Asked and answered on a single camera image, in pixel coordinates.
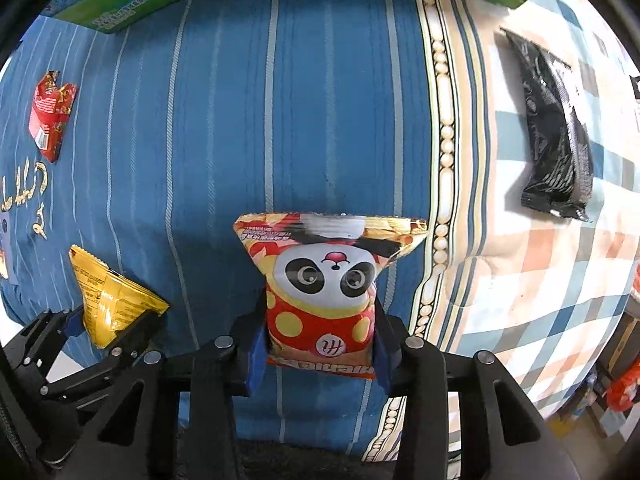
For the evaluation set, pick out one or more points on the panda print snack packet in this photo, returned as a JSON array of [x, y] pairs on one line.
[[320, 285]]

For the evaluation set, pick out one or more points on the black snack packet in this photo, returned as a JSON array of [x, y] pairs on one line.
[[550, 125]]

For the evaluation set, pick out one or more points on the red plastic bag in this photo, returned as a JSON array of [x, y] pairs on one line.
[[622, 391]]

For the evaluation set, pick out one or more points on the blue striped blanket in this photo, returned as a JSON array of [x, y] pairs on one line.
[[310, 110]]

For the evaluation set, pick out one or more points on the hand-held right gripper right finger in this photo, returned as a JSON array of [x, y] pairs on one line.
[[382, 365]]

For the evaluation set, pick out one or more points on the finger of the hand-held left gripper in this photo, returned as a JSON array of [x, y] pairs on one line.
[[69, 324], [136, 335]]

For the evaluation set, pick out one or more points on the yellow snack packet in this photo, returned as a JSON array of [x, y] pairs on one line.
[[112, 300]]

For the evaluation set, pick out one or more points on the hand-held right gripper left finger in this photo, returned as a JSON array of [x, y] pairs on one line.
[[255, 360]]

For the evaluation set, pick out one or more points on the red snack packet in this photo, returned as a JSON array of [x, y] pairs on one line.
[[50, 115]]

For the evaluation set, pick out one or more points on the checkered bed sheet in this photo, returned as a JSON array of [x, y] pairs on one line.
[[555, 280]]

